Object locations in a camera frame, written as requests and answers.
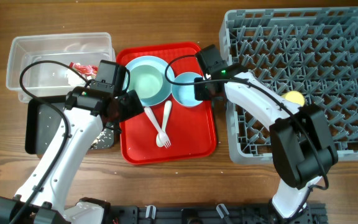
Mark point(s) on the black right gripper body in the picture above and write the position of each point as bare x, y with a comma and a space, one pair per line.
202, 89

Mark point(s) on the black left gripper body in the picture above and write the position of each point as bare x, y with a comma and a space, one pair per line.
128, 106

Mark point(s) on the light blue bowl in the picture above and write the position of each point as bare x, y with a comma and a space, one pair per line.
185, 94

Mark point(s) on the red snack wrapper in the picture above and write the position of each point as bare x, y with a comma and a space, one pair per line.
87, 70

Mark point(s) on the white tissue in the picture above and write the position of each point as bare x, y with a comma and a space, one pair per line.
74, 79

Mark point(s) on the yellow plastic cup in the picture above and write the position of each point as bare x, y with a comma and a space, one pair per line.
294, 97

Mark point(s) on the pale green bowl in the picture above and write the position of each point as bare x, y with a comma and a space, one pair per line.
146, 80

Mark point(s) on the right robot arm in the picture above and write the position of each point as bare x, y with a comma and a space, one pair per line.
302, 145

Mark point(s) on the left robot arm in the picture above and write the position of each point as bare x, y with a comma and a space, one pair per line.
88, 110

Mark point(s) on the black food waste tray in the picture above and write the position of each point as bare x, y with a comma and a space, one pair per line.
42, 124

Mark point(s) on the clear plastic waste bin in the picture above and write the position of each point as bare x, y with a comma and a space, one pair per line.
48, 79

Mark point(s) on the grey dishwasher rack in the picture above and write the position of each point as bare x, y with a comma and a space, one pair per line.
310, 50

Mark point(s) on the white plastic spoon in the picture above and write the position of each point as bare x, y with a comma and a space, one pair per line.
161, 136

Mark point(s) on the light blue plate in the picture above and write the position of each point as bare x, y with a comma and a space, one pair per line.
161, 65

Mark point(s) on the red plastic tray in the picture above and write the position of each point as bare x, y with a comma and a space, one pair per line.
191, 130

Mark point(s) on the white rice pile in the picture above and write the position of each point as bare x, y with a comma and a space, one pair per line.
105, 140

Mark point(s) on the white plastic fork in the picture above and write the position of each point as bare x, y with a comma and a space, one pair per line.
166, 114

